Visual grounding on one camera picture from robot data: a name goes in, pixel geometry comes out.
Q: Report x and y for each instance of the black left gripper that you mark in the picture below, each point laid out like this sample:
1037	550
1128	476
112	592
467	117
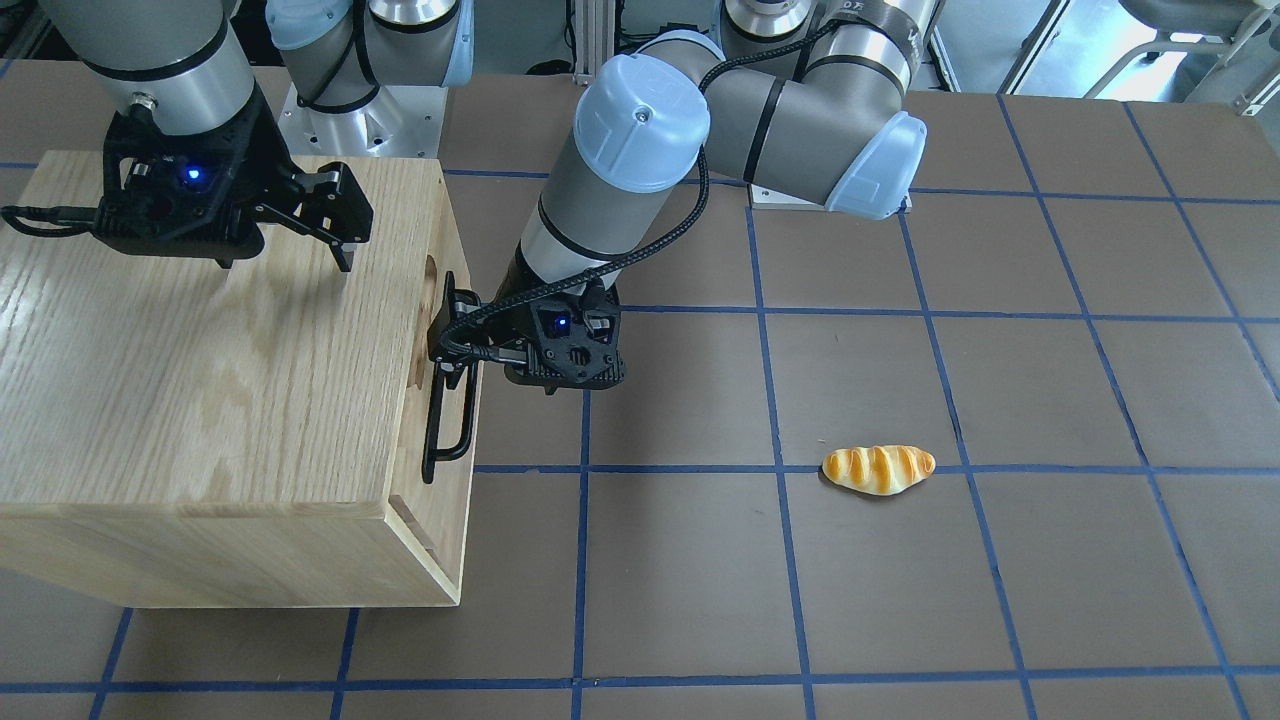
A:
455	321

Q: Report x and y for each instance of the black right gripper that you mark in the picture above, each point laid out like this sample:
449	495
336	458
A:
263	159

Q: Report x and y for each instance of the wooden drawer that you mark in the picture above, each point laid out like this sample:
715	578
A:
445	400

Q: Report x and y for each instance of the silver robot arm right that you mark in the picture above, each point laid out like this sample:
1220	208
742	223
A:
179	59

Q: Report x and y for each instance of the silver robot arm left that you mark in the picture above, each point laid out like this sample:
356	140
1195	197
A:
800	100

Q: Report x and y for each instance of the wooden drawer cabinet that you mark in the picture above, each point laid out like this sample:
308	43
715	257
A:
179	436

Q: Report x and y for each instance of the toy bread loaf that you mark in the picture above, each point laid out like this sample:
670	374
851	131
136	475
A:
881	471

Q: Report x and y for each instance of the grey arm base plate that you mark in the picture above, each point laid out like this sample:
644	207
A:
853	193

